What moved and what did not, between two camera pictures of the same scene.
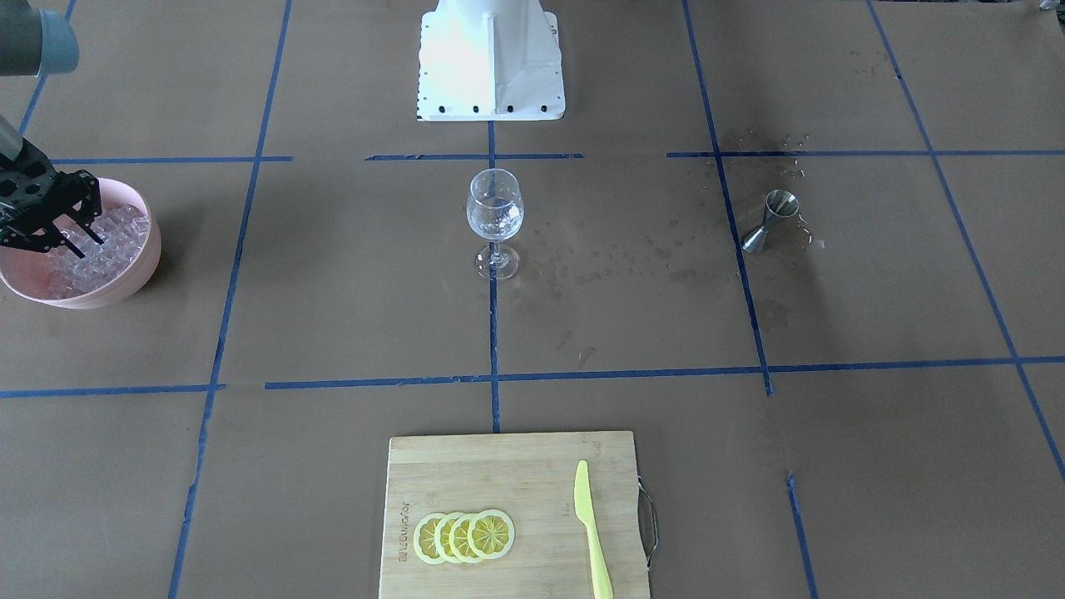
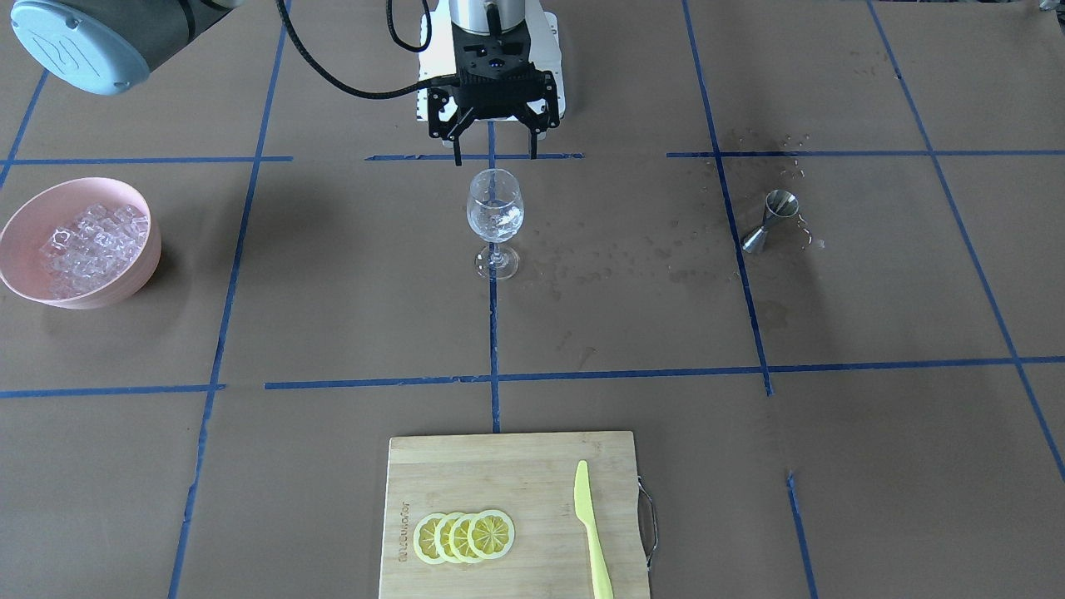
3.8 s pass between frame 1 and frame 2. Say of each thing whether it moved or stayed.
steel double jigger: stayed
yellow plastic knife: stayed
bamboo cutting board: stayed
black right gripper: moved
